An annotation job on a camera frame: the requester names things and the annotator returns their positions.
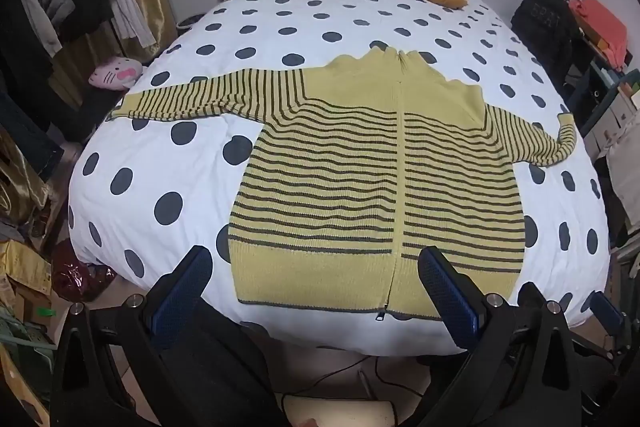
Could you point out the white drawer cabinet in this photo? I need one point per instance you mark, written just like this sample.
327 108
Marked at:
618 112

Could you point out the black backpack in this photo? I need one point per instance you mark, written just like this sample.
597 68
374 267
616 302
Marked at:
548 29

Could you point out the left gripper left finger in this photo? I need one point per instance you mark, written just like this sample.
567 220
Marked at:
175 296

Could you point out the yellow striped knit sweater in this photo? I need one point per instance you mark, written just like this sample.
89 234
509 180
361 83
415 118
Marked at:
360 165

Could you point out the white polka dot duvet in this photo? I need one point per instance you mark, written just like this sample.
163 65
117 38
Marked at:
145 191

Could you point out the orange folded cloth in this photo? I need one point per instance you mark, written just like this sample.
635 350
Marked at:
603 29

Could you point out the red plastic bag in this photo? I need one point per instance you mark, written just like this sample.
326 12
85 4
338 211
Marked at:
75 281

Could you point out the hanging clothes rack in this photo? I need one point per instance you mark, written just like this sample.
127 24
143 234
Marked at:
49 49

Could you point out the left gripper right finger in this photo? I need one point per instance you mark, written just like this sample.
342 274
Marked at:
456 298

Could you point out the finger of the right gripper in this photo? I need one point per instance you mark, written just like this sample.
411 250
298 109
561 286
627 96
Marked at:
611 319

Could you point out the pink cat plush cushion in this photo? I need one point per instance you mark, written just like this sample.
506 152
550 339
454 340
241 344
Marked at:
116 74

